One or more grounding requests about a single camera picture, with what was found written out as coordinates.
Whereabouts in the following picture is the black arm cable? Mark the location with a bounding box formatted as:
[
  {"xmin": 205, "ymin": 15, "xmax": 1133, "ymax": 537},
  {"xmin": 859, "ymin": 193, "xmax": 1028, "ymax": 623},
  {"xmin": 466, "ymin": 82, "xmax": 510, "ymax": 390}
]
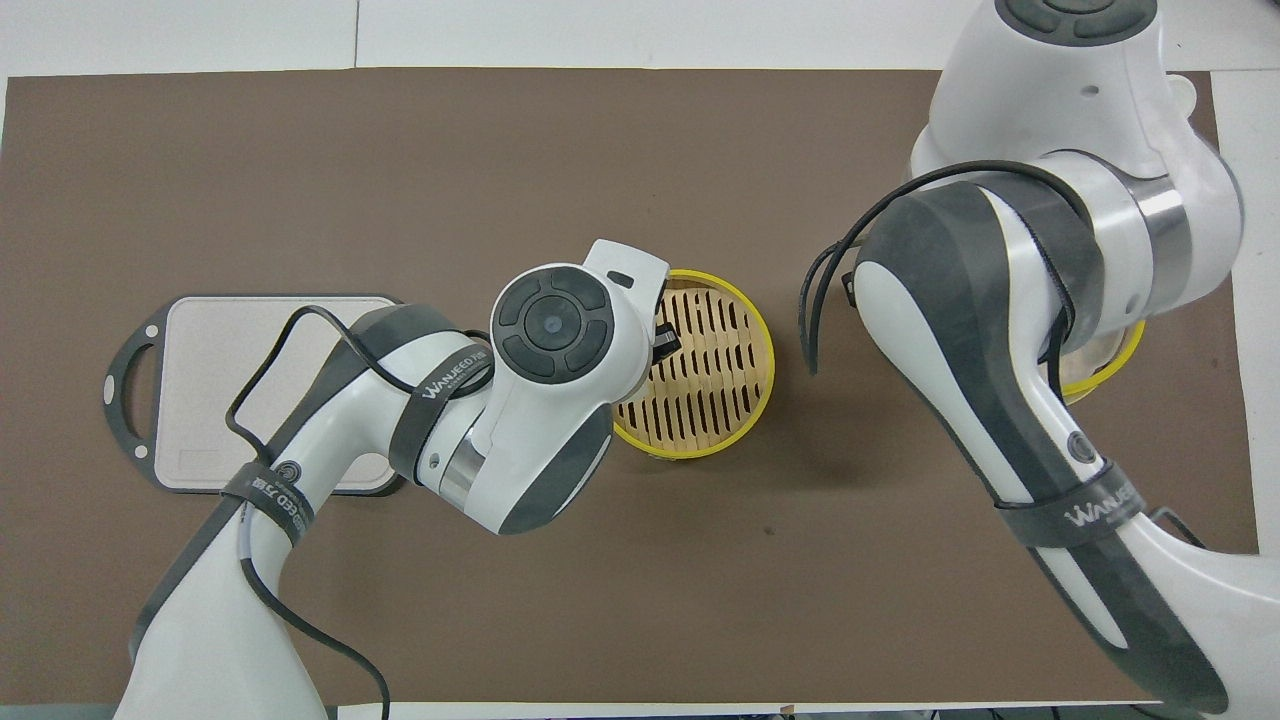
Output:
[
  {"xmin": 224, "ymin": 304, "xmax": 493, "ymax": 720},
  {"xmin": 796, "ymin": 160, "xmax": 1103, "ymax": 393}
]

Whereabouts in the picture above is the brown table mat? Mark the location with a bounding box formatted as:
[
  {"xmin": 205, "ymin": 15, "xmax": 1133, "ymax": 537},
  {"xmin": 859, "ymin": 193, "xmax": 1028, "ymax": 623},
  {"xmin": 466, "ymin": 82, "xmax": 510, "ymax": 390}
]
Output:
[{"xmin": 0, "ymin": 66, "xmax": 1260, "ymax": 707}]

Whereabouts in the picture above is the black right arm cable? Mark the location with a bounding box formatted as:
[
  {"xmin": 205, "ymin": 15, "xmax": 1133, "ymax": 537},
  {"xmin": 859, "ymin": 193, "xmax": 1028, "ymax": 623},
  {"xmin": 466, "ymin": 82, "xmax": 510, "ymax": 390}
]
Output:
[{"xmin": 796, "ymin": 160, "xmax": 1103, "ymax": 393}]

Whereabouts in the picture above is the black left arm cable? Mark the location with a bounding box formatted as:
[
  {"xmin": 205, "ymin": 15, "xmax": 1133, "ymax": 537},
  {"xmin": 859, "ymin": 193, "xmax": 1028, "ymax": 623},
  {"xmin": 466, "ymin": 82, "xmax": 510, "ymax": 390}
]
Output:
[{"xmin": 224, "ymin": 304, "xmax": 493, "ymax": 720}]

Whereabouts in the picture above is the yellow steamer basket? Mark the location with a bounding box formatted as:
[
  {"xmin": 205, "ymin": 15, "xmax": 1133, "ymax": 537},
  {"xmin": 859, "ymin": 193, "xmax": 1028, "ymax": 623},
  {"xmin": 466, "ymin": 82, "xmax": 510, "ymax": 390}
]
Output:
[{"xmin": 611, "ymin": 268, "xmax": 777, "ymax": 460}]

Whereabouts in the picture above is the grey cutting board black rim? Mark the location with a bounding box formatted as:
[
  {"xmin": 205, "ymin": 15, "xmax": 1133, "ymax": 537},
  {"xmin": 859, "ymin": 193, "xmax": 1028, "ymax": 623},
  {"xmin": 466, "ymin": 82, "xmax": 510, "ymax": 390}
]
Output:
[{"xmin": 101, "ymin": 293, "xmax": 410, "ymax": 498}]

